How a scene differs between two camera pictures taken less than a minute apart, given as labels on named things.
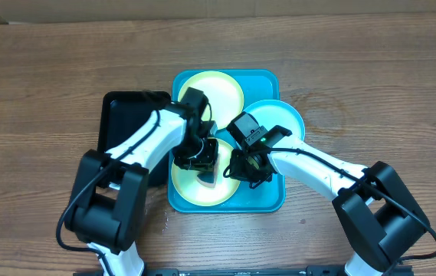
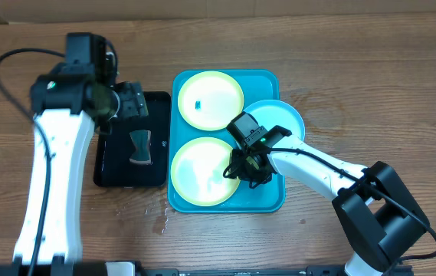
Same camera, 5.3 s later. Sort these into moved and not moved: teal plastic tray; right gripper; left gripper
Moved: left gripper
Not moved: teal plastic tray; right gripper
